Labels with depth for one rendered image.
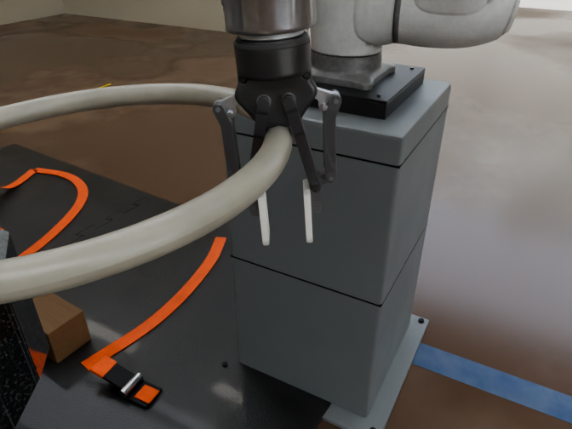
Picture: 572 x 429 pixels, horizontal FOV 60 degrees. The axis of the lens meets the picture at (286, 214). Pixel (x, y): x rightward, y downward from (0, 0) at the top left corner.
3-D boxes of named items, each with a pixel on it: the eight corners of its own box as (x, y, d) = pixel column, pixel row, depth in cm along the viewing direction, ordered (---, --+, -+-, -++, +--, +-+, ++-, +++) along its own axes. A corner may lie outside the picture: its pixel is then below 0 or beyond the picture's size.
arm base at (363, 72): (310, 58, 121) (310, 35, 119) (397, 70, 112) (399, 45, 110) (273, 77, 108) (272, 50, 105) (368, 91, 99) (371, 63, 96)
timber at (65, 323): (91, 339, 153) (83, 310, 147) (57, 364, 144) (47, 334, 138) (34, 303, 167) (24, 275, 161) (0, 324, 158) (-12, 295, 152)
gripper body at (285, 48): (312, 23, 51) (316, 110, 55) (231, 29, 51) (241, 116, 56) (317, 36, 44) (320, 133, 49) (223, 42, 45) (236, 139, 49)
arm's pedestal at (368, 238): (294, 277, 182) (296, 55, 140) (428, 322, 161) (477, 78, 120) (214, 370, 144) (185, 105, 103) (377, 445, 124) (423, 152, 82)
